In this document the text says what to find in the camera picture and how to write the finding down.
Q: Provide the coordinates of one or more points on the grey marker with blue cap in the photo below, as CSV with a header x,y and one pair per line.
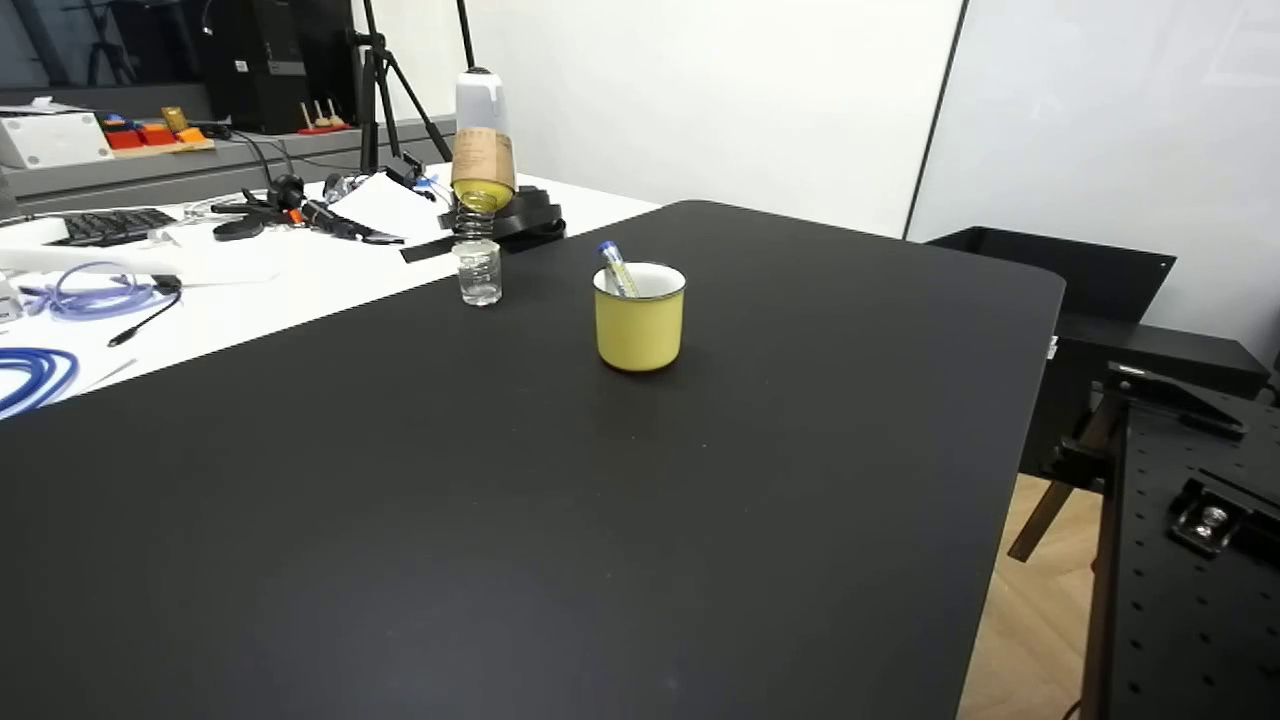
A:
x,y
612,266

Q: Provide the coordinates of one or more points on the yellow enamel mug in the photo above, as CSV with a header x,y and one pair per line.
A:
x,y
641,333

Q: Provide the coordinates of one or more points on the small clear glass jar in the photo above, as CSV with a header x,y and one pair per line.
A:
x,y
478,278

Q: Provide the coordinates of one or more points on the wooden cork-coloured cylinder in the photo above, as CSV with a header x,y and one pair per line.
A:
x,y
480,171

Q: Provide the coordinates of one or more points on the white paper sheet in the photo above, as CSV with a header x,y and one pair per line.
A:
x,y
389,211

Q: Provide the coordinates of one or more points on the black vertical pole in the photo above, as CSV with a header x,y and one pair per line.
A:
x,y
939,119

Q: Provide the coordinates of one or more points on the black hand tools pile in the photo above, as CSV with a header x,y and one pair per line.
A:
x,y
284,213

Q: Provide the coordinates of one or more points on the red and orange blocks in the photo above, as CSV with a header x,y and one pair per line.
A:
x,y
154,132

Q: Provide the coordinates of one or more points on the black keyboard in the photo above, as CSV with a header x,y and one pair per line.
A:
x,y
115,227

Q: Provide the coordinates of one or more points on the black metal clamp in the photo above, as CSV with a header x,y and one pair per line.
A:
x,y
1219,513

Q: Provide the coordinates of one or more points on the black perforated breadboard table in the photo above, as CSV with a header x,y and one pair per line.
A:
x,y
1187,627

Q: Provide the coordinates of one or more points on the white flat box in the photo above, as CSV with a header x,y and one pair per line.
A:
x,y
48,139

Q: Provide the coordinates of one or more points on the black camera tripod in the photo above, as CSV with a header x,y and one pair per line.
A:
x,y
378,81

